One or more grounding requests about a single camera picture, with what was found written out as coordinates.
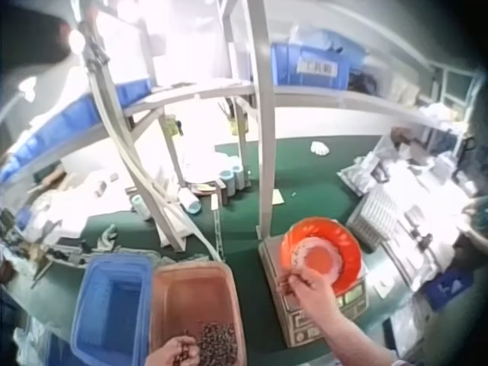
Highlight person's right hand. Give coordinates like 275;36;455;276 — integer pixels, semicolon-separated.
281;268;343;326

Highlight person's left hand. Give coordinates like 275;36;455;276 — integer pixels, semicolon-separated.
146;335;201;366

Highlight pile of small dark parts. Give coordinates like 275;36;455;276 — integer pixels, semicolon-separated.
182;322;239;364

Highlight grey weighing scale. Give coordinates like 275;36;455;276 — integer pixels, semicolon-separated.
258;233;371;349

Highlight pink plastic bin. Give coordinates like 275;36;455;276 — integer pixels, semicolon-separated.
148;260;249;366

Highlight orange plastic bowl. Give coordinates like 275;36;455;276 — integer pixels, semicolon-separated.
280;216;364;297

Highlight blue plastic bin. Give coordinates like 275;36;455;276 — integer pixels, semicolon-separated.
69;252;154;366

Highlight white parts tray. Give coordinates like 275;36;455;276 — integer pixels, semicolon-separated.
344;181;402;249

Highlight group of light blue rolls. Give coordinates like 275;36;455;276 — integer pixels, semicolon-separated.
218;163;249;198

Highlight heap of silver bags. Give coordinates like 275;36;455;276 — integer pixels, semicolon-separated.
336;151;384;196

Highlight white roll with teal end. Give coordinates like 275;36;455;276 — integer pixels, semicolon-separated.
177;186;203;215
129;193;154;221

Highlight grey glove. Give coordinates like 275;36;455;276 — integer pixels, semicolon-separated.
96;223;120;249

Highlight small blue box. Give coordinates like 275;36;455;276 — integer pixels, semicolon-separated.
422;265;476;310

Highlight heap of white packets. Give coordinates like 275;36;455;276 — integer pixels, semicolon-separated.
380;102;488;293

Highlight green pen cup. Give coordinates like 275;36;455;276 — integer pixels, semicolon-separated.
226;99;249;136

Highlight grey metal shelf rack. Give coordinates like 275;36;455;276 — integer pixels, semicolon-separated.
0;0;480;264

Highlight heap of bags and tools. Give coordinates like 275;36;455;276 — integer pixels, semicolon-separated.
0;166;131;281

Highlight blue crate with label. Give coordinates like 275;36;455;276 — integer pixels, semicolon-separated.
269;30;370;91

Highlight row of blue shelf bins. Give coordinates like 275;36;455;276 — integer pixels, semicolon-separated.
0;79;152;185

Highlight black lamp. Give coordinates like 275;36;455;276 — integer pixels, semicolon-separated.
0;6;74;74

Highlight white flexible hose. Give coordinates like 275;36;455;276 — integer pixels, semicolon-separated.
86;63;226;265

